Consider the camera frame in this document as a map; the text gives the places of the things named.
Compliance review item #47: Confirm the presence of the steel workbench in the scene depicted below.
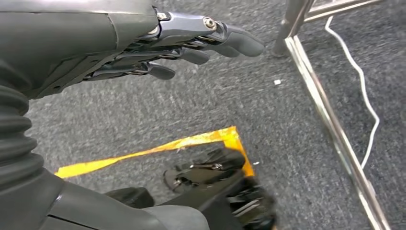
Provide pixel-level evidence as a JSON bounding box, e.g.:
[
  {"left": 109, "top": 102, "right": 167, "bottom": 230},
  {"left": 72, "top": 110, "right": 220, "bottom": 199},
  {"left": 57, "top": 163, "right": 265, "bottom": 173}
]
[{"left": 271, "top": 0, "right": 392, "bottom": 230}]

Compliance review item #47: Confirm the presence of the black robot foot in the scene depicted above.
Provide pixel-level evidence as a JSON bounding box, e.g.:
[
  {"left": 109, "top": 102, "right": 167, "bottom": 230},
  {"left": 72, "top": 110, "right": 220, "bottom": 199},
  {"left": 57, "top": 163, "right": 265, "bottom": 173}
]
[{"left": 163, "top": 148, "right": 254, "bottom": 194}]

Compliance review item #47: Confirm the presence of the yellow floor tape square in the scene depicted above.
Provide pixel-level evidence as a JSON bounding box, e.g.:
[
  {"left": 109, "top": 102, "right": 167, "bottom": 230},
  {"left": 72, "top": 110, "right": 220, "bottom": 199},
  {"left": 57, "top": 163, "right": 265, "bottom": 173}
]
[{"left": 54, "top": 126, "right": 255, "bottom": 179}]

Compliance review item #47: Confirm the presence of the black robot leg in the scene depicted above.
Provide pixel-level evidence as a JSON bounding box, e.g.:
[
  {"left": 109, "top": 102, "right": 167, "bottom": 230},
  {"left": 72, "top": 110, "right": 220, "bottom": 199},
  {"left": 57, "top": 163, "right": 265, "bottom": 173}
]
[{"left": 104, "top": 171, "right": 277, "bottom": 230}]

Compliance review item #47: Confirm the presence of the white floor cable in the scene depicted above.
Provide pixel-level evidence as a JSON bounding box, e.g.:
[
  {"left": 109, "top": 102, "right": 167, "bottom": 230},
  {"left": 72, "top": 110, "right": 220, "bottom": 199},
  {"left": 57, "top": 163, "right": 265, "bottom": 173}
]
[{"left": 325, "top": 16, "right": 380, "bottom": 170}]

